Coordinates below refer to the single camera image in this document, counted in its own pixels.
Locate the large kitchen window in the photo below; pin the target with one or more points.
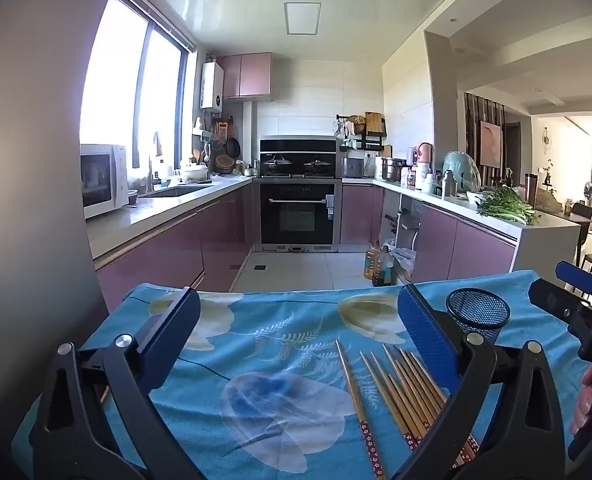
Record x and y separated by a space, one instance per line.
120 85

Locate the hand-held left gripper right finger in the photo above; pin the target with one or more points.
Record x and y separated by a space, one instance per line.
426 340

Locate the white microwave oven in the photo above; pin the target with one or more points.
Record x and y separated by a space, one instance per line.
100 180

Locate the grey refrigerator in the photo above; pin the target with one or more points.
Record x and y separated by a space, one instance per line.
25 160

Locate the bunch of green vegetables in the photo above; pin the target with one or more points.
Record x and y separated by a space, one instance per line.
506 207

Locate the white plastic bag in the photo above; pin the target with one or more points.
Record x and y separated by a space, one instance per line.
405 262

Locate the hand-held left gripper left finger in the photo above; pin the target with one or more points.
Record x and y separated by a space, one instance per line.
175 330

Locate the pink upper wall cabinet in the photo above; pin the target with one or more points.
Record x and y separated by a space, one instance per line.
248 75

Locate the kitchen sink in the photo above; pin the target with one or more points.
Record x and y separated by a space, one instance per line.
175 191

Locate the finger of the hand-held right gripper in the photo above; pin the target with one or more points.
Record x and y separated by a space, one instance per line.
576 277
551 297

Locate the framed wall picture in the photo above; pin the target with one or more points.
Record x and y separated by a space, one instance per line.
490 144

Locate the pink electric kettle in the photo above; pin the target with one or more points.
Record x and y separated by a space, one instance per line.
424 152

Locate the yellow cooking oil bottle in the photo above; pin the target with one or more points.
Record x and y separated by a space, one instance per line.
371 262

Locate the blue floral tablecloth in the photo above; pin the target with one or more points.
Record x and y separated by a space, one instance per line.
276 340

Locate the black built-in oven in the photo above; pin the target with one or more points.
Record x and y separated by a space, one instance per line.
298 215

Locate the dark cooking oil bottle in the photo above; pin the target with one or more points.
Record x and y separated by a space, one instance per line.
385 267

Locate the black mesh utensil holder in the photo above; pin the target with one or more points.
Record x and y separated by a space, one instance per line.
476 310

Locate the steel kitchen faucet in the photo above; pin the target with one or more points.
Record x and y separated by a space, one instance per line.
155 160

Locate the black stove hood unit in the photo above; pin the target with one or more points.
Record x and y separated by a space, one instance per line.
298 146

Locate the steel thermos flask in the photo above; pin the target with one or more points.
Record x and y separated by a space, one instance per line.
449 185

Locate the steel stock pot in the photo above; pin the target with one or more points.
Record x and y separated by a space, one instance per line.
393 170

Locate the white plastic bottle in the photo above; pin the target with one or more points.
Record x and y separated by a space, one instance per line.
430 184

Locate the white ceramic casserole pot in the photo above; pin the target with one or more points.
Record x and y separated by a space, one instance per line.
195 174

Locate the hanging black frying pan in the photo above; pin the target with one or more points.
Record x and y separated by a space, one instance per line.
232 147

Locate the wooden cutting board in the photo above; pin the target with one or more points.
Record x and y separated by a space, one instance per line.
373 122

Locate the brown tall tumbler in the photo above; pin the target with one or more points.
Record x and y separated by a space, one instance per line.
531 187

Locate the bundle of bamboo chopsticks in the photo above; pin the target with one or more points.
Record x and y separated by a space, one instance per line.
406 390

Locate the white wall water heater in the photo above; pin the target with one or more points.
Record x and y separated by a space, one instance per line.
212 85

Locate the purple base cabinet row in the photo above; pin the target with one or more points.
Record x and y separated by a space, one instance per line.
451 245
175 250

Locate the black lidded cooking pot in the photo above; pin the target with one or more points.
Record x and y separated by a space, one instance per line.
317 165
278 164

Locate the black wall storage rack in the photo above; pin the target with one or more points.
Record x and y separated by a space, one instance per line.
361 135

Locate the square ceiling light panel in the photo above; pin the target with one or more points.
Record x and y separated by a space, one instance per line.
302 18

